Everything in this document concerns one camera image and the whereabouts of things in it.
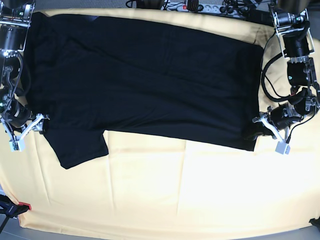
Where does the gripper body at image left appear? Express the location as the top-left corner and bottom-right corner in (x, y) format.
(1, 100), (31, 132)

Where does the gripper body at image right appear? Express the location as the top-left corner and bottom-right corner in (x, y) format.
(268, 104), (302, 130)

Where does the black T-shirt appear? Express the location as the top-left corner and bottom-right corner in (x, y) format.
(23, 12), (263, 169)

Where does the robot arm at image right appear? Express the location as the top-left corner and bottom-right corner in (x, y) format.
(247, 0), (320, 145)

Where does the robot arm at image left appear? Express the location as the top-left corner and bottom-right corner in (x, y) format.
(0, 0), (49, 151)

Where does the black and red clamp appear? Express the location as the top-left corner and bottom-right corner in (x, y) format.
(0, 194), (32, 228)

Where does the black clamp at right edge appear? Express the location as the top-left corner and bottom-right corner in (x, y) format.
(309, 218), (320, 229)

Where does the yellow table cloth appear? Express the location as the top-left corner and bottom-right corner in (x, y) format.
(0, 7), (320, 235)

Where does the white power strip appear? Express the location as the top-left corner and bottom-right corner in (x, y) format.
(161, 0), (238, 16)

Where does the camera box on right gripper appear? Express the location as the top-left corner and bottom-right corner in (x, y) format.
(9, 139), (25, 152)

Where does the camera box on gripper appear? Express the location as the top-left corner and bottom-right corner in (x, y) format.
(9, 139), (25, 152)
(275, 141), (291, 155)

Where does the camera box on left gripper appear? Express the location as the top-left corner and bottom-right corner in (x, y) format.
(275, 141), (291, 155)

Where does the tangle of black cables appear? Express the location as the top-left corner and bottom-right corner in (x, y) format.
(219, 0), (263, 16)

